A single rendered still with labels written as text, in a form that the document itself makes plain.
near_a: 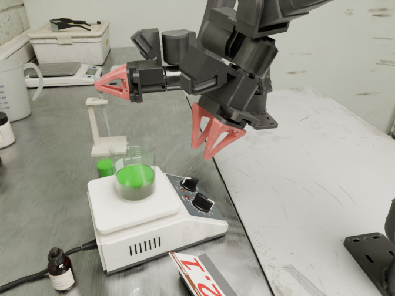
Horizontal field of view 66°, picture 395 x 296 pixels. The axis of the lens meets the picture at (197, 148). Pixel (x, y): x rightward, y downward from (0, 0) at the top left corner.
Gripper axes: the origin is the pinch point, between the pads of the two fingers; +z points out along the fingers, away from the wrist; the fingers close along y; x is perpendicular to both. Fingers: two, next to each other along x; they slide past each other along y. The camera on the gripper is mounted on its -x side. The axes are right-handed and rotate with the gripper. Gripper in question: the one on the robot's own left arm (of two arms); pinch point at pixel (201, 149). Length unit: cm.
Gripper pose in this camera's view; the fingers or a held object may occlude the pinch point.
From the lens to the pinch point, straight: 51.8
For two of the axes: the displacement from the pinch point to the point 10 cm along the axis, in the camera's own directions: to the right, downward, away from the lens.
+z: -4.7, 8.4, 2.9
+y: 5.6, 5.3, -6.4
